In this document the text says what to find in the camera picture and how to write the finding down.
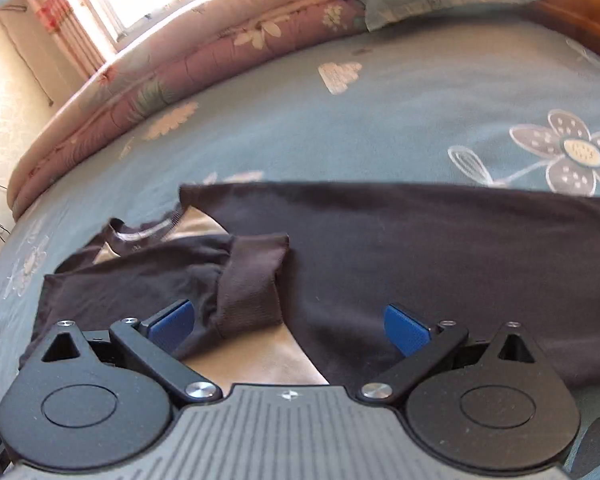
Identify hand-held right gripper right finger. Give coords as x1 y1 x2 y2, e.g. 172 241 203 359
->
355 303 548 405

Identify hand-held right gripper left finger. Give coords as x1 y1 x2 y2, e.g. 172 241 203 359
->
40 299 224 403

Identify beige sweatshirt with dark sleeves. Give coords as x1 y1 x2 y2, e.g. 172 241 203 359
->
25 180 600 392

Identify blue floral bedsheet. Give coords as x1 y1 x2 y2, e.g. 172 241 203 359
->
0 2 600 480

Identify pink floral folded quilt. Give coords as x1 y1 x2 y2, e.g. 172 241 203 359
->
7 0 376 221

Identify pink plaid curtain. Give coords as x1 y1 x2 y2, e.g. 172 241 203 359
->
7 0 108 78

